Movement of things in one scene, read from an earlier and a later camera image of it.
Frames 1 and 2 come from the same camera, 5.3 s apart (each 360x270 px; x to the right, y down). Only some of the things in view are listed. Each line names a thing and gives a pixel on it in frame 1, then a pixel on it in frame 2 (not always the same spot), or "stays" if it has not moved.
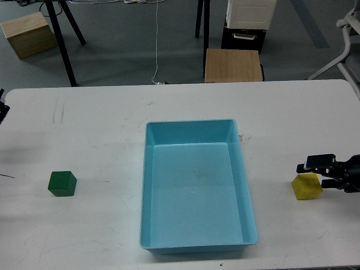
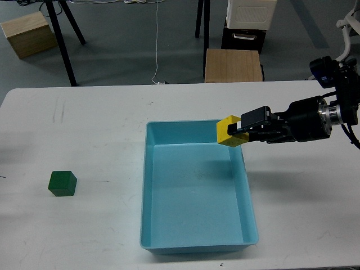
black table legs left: (60, 42) stays
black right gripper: (349, 172) -> (305, 120)
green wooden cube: (62, 183) stays
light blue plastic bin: (194, 197) stays
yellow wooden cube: (306, 186) -> (223, 138)
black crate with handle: (243, 39) stays
